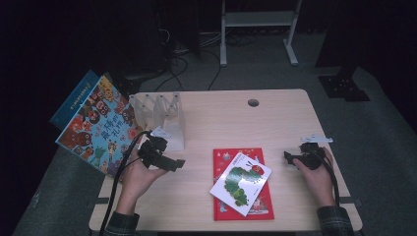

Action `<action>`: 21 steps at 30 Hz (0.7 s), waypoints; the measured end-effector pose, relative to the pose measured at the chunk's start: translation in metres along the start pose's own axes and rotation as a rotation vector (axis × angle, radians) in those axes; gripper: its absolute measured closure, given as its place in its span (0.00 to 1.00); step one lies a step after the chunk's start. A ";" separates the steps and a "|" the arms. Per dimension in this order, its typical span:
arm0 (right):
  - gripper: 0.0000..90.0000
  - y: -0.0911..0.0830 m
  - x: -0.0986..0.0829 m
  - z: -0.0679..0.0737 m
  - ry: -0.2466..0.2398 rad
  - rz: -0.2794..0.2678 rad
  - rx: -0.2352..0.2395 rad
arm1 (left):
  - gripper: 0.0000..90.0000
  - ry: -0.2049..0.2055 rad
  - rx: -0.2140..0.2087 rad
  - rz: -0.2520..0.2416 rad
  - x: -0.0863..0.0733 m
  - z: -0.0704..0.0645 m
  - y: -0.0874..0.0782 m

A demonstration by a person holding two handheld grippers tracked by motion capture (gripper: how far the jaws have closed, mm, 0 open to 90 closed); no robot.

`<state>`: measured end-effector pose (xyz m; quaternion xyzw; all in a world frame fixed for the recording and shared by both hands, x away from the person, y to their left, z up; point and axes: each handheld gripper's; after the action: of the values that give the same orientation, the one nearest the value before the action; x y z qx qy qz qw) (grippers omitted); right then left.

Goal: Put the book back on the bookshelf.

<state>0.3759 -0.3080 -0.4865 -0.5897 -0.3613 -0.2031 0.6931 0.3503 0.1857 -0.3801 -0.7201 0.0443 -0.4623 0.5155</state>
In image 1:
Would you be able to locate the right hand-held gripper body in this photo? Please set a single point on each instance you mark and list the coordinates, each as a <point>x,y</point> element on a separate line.
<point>311,159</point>

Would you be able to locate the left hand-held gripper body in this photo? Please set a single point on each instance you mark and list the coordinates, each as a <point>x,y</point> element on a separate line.
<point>152,154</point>

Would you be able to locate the clear acrylic book rack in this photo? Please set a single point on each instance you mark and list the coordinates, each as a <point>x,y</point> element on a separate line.
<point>173,121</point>

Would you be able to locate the colourful animal faces picture book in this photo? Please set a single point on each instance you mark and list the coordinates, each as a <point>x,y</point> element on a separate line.
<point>101,131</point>

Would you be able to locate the white caterpillar picture book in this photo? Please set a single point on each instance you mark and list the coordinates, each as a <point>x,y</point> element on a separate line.
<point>241,185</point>

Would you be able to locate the red picture book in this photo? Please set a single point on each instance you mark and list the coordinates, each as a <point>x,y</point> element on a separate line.
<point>223,209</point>

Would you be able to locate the blue monster picture book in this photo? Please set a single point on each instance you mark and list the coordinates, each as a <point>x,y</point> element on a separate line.
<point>73,100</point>

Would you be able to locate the person's right hand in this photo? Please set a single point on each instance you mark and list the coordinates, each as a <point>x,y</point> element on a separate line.
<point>323,185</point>

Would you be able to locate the person's left hand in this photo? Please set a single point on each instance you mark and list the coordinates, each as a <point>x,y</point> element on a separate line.
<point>134,187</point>

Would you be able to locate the black tape strip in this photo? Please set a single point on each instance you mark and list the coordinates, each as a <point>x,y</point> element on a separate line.
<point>350,200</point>
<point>103,200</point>

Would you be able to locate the black floor base plate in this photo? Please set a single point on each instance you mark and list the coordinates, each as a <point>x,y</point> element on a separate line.
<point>344,88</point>

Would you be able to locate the white metal table frame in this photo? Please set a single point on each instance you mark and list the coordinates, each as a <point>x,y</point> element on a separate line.
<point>259,19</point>

